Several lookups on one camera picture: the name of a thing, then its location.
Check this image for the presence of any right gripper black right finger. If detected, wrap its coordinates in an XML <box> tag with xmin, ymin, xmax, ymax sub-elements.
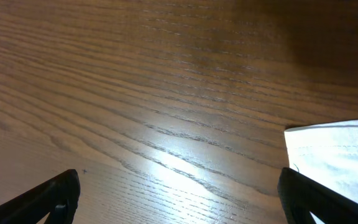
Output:
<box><xmin>277</xmin><ymin>167</ymin><xmax>358</xmax><ymax>224</ymax></box>

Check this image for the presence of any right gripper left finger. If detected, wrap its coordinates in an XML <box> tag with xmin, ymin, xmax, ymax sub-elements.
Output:
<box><xmin>0</xmin><ymin>169</ymin><xmax>81</xmax><ymax>224</ymax></box>

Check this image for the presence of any white garment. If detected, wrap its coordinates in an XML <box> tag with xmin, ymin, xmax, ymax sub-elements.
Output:
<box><xmin>283</xmin><ymin>117</ymin><xmax>358</xmax><ymax>224</ymax></box>

